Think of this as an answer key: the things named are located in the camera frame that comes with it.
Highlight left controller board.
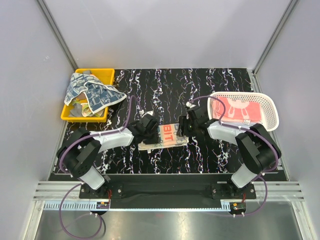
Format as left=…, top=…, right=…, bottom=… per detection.
left=96, top=201, right=110, bottom=210

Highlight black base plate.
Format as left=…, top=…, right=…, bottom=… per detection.
left=79, top=173, right=257, bottom=211

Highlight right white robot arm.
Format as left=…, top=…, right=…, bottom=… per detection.
left=177, top=106, right=282, bottom=199

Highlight colourful rabbit text towel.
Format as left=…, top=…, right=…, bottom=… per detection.
left=138, top=123, right=189, bottom=153

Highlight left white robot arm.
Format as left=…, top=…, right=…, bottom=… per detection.
left=56, top=111, right=160, bottom=198

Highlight controller board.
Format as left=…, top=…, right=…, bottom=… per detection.
left=96, top=201, right=110, bottom=210
left=230, top=202, right=247, bottom=212

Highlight small cloths in bin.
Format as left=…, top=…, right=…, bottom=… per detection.
left=68, top=96, right=105, bottom=118

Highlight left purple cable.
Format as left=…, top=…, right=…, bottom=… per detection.
left=58, top=95, right=146, bottom=238

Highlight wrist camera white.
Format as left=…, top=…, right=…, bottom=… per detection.
left=185, top=101, right=196, bottom=109
left=139, top=110, right=154, bottom=117

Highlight pink rabbit towel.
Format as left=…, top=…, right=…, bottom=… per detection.
left=211, top=96, right=262, bottom=124

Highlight purple cable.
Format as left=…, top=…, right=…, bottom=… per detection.
left=186, top=96, right=280, bottom=217
left=58, top=95, right=146, bottom=238

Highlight white perforated plastic basket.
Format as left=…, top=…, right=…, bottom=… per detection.
left=207, top=91, right=279, bottom=132

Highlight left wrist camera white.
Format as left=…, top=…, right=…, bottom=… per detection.
left=139, top=110, right=154, bottom=117

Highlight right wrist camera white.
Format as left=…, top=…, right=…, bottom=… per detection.
left=185, top=101, right=196, bottom=109

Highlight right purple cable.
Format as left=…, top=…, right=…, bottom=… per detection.
left=186, top=96, right=280, bottom=217

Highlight yellow plastic bin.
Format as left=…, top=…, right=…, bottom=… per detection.
left=60, top=68, right=115, bottom=123

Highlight right controller board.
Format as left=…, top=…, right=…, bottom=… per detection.
left=230, top=202, right=247, bottom=212

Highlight blue patterned towel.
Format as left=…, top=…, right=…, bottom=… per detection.
left=64, top=73, right=127, bottom=114

